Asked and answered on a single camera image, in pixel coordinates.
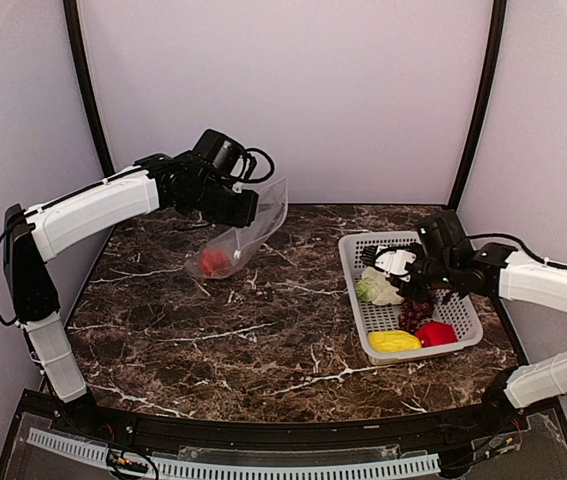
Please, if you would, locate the black frame post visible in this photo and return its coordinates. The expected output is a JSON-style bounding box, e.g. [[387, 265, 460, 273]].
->
[[446, 0, 508, 210], [62, 0, 115, 176]]

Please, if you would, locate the clear zip top bag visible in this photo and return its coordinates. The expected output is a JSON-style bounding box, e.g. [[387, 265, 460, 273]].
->
[[185, 178, 289, 280]]

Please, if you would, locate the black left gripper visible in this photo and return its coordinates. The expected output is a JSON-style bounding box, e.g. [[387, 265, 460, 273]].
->
[[184, 177, 261, 227]]

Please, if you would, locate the white cauliflower toy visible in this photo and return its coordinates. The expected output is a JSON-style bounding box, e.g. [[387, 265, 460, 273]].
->
[[355, 267, 403, 306]]

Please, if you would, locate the black front rail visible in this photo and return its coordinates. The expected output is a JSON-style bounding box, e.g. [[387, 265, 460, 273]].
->
[[30, 393, 516, 452]]

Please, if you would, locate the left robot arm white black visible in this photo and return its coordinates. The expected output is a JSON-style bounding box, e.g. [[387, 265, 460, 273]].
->
[[0, 151, 258, 436]]

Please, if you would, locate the dark red grape bunch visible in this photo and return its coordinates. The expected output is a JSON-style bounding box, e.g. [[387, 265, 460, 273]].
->
[[398, 299, 435, 333]]

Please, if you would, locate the left black frame post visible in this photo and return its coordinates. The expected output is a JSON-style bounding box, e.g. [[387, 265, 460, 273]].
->
[[62, 0, 115, 176]]

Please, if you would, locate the orange pumpkin toy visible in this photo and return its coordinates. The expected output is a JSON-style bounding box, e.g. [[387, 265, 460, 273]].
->
[[197, 248, 230, 277]]

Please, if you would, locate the white slotted cable duct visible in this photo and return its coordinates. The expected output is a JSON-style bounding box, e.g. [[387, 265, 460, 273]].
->
[[26, 427, 442, 480]]

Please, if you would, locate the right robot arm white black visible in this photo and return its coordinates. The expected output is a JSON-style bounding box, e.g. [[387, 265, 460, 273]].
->
[[376, 243, 567, 434]]

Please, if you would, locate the right black frame post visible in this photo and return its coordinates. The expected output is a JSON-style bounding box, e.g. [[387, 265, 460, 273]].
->
[[446, 0, 508, 210]]

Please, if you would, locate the yellow vegetable toy front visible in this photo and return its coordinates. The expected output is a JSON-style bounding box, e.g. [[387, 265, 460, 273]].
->
[[367, 330, 422, 353]]

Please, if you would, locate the white plastic basket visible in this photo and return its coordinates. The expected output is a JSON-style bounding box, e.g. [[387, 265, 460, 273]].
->
[[338, 231, 483, 366]]

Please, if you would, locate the red bell pepper toy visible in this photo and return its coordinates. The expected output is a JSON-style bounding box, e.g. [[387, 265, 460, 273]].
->
[[414, 322, 457, 348]]

